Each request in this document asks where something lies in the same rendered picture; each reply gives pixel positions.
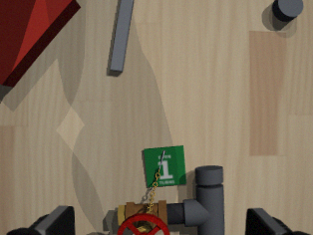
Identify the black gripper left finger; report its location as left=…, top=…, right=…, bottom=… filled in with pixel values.
left=6, top=205, right=76, bottom=235

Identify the grey flat bar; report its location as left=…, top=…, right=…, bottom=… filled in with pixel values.
left=110, top=0, right=134, bottom=72

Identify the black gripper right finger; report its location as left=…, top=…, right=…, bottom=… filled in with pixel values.
left=245, top=208, right=310, bottom=235

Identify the small grey cylinder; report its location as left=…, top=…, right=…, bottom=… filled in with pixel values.
left=272, top=0, right=304, bottom=22

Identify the dark red flat block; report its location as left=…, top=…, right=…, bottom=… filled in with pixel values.
left=0, top=0, right=81, bottom=88

